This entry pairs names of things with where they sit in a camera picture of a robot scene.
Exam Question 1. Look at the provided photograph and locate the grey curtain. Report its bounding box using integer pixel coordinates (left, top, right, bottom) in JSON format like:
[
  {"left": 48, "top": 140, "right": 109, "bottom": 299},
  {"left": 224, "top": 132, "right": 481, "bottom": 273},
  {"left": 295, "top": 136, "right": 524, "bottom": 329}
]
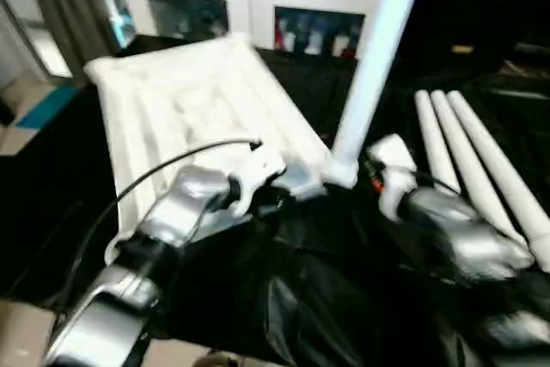
[{"left": 21, "top": 0, "right": 117, "bottom": 84}]

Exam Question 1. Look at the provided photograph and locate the white red mug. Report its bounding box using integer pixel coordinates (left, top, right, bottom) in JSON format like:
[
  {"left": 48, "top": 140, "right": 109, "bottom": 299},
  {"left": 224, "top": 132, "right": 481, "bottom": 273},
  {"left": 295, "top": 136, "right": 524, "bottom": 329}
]
[{"left": 333, "top": 34, "right": 358, "bottom": 59}]

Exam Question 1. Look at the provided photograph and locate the black work mat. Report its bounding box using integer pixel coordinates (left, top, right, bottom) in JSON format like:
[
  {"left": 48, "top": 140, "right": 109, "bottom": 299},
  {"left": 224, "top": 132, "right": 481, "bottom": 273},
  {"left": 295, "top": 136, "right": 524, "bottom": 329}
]
[{"left": 0, "top": 34, "right": 550, "bottom": 367}]

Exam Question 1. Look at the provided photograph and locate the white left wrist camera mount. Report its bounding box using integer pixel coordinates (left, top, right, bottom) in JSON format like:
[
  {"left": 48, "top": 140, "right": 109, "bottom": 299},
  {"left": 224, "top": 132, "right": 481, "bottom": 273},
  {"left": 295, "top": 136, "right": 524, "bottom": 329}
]
[{"left": 226, "top": 148, "right": 288, "bottom": 218}]

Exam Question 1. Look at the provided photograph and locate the light blue packaged box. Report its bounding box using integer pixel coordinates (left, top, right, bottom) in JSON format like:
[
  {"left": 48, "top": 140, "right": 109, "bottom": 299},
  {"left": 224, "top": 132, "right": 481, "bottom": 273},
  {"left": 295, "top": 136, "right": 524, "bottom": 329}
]
[{"left": 89, "top": 0, "right": 138, "bottom": 50}]

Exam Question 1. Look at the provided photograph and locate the white plastic table leg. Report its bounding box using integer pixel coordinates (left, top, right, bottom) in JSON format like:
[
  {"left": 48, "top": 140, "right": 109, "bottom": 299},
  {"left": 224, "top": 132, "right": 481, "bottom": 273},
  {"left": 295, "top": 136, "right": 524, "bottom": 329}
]
[
  {"left": 328, "top": 0, "right": 431, "bottom": 191},
  {"left": 430, "top": 89, "right": 530, "bottom": 259},
  {"left": 445, "top": 89, "right": 550, "bottom": 274},
  {"left": 413, "top": 89, "right": 464, "bottom": 197}
]

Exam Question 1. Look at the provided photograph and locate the black fabric bag yellow label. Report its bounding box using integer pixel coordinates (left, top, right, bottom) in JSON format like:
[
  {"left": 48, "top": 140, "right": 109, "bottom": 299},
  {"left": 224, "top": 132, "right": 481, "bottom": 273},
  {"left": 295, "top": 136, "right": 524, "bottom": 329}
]
[{"left": 399, "top": 0, "right": 550, "bottom": 80}]

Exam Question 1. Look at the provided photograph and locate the teal floor mat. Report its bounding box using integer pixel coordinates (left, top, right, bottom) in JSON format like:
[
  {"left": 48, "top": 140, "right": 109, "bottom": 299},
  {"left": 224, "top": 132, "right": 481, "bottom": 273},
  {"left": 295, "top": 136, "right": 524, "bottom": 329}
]
[{"left": 12, "top": 85, "right": 81, "bottom": 130}]

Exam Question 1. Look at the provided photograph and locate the white plastic table top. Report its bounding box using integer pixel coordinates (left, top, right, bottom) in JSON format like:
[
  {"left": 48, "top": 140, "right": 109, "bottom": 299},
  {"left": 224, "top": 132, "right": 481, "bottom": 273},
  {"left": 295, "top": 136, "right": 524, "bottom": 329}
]
[{"left": 82, "top": 31, "right": 362, "bottom": 267}]

